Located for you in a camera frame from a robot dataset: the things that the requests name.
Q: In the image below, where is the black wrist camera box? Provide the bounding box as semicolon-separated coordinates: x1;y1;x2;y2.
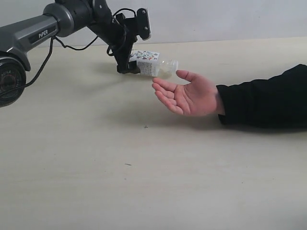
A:
124;8;151;41

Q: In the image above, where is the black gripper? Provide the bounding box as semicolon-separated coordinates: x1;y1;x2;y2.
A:
88;14;141;74

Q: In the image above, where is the black cable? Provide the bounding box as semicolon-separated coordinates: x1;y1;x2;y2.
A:
23;8;137;88

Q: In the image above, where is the bare open human hand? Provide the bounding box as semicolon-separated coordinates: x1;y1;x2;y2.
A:
152;70;225;117

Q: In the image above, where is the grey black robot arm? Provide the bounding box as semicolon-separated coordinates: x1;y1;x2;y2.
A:
0;0;151;107

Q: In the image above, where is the clear bottle white printed label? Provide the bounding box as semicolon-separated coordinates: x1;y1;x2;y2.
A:
130;49;179;79

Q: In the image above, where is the forearm in black sleeve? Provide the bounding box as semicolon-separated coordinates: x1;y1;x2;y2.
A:
217;64;307;129

